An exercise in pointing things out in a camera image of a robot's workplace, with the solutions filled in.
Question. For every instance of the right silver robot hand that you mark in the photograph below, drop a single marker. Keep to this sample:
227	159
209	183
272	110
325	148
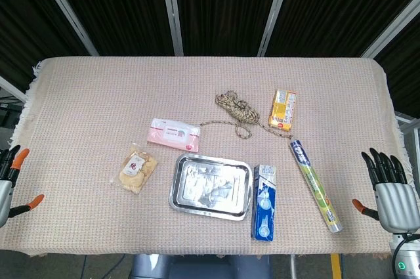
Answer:
397	206

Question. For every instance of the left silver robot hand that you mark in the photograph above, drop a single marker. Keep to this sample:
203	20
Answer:
5	193

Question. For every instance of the clear plastic bag of food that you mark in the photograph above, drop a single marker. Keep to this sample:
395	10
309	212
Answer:
136	170

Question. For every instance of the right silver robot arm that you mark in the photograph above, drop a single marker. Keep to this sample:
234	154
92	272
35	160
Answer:
408	259

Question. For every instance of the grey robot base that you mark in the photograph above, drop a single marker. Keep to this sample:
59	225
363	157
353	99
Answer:
200	267

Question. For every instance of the stainless steel rectangular tray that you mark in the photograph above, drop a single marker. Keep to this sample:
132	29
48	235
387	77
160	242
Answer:
210	187

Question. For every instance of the cling film roll box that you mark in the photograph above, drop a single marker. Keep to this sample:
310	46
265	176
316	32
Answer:
315	187

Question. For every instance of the yellow floor strip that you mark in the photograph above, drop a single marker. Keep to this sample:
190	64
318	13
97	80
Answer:
335	267

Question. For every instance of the blue toothpaste box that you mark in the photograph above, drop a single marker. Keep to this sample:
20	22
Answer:
264	203

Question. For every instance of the beige waffle-weave tablecloth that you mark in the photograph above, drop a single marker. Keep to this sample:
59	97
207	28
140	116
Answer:
98	95

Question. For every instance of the yellow biscuit pack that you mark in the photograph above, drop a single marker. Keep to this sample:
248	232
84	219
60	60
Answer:
283	110

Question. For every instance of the pink wet wipes pack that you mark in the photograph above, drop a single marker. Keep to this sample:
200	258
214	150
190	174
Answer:
174	134

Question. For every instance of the dark pleated curtain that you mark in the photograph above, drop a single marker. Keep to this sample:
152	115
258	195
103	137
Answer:
223	3

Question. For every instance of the white aluminium frame post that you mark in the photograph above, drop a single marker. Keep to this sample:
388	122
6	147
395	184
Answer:
171	10
275	13
393	26
65	10

